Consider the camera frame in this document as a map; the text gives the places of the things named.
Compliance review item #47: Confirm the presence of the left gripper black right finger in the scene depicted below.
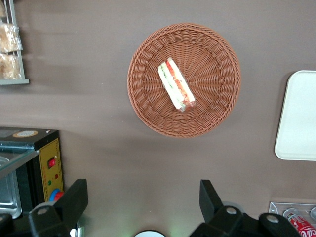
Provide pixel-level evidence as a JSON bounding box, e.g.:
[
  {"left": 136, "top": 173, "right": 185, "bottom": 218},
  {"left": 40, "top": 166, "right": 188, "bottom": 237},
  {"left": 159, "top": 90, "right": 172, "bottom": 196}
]
[{"left": 190, "top": 179, "right": 301, "bottom": 237}]

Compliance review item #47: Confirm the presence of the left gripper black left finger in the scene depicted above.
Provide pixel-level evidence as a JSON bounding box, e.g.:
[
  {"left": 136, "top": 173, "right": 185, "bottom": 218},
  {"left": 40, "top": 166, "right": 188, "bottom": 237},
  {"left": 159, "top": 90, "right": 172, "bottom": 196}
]
[{"left": 0, "top": 179, "right": 89, "bottom": 237}]

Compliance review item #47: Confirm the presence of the triangle sandwich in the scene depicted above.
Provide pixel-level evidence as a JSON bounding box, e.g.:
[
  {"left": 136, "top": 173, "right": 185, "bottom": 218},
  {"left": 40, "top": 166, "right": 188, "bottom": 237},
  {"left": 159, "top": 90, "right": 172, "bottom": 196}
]
[{"left": 157, "top": 57, "right": 196, "bottom": 113}]

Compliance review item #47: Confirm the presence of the cream plastic tray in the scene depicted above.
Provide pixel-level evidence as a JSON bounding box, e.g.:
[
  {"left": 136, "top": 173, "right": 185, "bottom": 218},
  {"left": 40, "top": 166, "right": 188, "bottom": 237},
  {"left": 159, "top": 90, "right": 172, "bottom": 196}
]
[{"left": 274, "top": 70, "right": 316, "bottom": 161}]

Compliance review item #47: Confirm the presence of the round brown wicker basket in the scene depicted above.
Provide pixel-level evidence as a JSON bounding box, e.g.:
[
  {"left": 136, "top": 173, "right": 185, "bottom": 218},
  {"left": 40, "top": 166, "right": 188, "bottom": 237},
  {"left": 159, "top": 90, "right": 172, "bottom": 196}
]
[{"left": 126, "top": 22, "right": 241, "bottom": 139}]

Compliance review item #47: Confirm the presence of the black food warmer yellow panel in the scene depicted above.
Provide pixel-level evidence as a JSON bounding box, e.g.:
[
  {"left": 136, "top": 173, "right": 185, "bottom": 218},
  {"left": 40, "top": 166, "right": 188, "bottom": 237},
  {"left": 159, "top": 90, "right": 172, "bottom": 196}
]
[{"left": 0, "top": 126, "right": 65, "bottom": 220}]

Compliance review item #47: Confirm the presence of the steel warmer pan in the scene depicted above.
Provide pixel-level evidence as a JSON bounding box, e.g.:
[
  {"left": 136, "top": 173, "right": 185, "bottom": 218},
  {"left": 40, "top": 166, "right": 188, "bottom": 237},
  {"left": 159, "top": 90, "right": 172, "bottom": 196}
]
[{"left": 0, "top": 155, "right": 22, "bottom": 219}]

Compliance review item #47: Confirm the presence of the clear acrylic bottle rack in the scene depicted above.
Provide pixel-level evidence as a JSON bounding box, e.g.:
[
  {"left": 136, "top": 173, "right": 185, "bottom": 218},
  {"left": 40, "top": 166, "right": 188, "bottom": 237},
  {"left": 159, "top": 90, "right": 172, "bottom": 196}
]
[{"left": 268, "top": 201, "right": 316, "bottom": 237}]

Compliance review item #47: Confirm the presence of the glass warmer cover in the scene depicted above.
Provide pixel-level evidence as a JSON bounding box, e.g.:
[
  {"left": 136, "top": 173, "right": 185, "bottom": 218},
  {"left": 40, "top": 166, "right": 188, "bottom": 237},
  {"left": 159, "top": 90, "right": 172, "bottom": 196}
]
[{"left": 0, "top": 140, "right": 40, "bottom": 179}]

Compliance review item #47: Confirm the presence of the red cola bottle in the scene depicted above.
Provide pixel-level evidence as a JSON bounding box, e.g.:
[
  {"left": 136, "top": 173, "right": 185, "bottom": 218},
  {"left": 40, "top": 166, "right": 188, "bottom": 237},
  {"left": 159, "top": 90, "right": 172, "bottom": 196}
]
[{"left": 283, "top": 208, "right": 316, "bottom": 237}]

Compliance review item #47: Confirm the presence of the wrapped rice cracker pack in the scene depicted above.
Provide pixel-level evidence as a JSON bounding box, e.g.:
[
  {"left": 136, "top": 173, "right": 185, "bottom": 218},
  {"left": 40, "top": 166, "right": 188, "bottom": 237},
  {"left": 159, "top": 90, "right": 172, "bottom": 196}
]
[
  {"left": 0, "top": 23, "right": 23, "bottom": 54},
  {"left": 0, "top": 53, "right": 22, "bottom": 80}
]

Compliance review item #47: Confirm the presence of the grey wire snack rack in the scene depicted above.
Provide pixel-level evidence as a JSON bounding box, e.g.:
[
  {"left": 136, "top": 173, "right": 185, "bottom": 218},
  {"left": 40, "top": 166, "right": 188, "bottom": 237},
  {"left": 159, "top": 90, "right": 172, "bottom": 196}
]
[{"left": 0, "top": 0, "right": 30, "bottom": 86}]

